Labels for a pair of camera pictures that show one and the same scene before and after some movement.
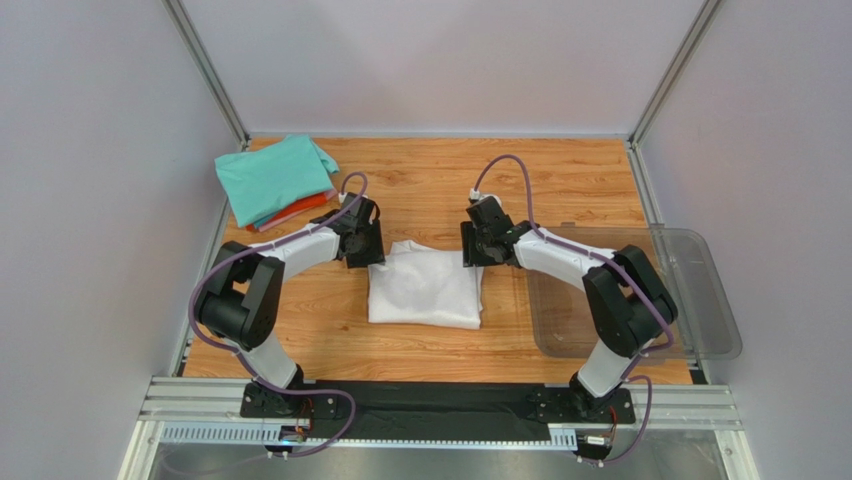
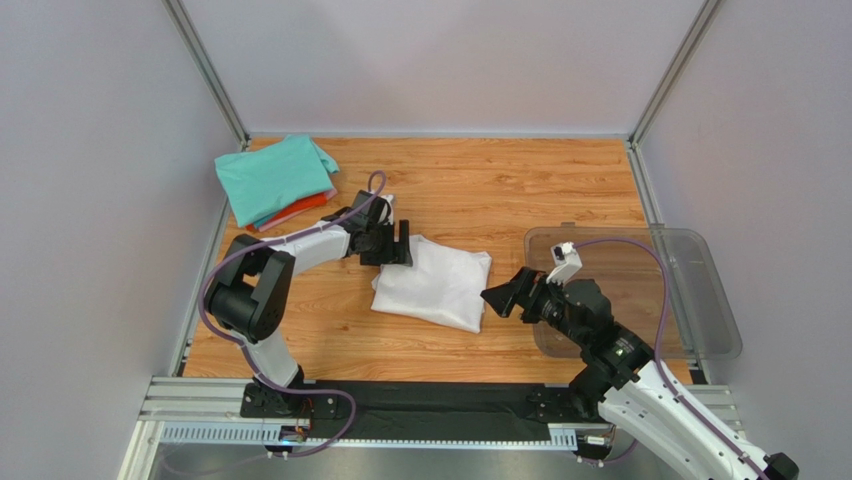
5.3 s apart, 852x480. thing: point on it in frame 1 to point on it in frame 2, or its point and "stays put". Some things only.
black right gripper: (473, 249) to (527, 300)
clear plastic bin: (706, 325) stays put
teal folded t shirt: (265, 181) stays put
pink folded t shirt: (331, 194) stays put
